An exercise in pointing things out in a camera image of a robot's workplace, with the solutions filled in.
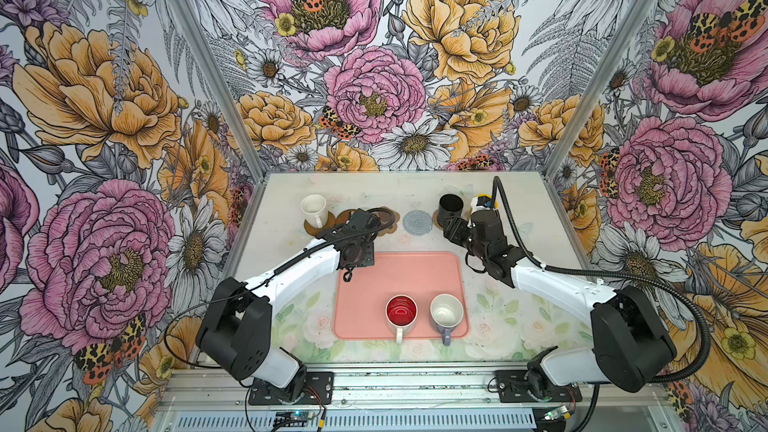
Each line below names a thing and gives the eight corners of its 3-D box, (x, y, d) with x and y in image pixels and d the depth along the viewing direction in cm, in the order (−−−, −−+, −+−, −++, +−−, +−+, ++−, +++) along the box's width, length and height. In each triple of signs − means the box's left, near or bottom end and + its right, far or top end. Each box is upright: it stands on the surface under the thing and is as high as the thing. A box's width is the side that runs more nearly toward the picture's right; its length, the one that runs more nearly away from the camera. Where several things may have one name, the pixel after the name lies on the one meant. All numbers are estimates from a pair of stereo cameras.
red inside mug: (398, 346, 81) (398, 337, 76) (380, 313, 87) (379, 303, 81) (425, 329, 84) (427, 320, 78) (406, 299, 90) (407, 288, 84)
